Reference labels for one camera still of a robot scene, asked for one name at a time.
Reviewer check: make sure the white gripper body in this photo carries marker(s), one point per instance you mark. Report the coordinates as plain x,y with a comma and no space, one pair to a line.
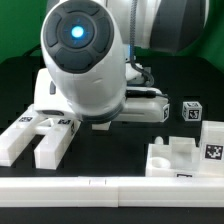
50,102

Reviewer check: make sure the white chair seat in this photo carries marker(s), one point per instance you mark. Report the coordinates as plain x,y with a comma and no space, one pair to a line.
178,158

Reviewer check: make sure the white chair back frame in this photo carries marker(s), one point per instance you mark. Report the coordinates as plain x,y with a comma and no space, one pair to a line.
56,135

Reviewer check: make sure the white front fence rail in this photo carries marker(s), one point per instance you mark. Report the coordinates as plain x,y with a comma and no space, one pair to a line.
111,192

